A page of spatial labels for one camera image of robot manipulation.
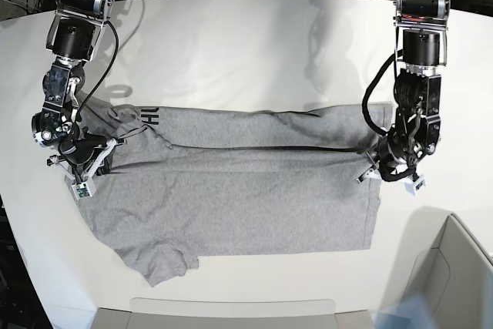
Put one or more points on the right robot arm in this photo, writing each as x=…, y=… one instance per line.
x=73, y=38

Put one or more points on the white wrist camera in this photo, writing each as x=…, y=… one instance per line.
x=413, y=183
x=84, y=189

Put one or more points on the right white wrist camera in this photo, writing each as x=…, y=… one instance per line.
x=84, y=189

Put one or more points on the grey T-shirt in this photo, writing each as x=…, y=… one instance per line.
x=192, y=183

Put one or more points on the grey plastic bin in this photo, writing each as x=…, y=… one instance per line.
x=449, y=285

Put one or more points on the grey tray front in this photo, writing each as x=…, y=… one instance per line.
x=154, y=313

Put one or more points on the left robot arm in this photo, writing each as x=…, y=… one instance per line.
x=420, y=48

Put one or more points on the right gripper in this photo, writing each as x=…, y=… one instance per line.
x=85, y=158

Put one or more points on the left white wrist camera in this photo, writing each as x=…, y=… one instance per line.
x=413, y=183

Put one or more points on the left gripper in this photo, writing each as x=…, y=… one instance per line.
x=395, y=158

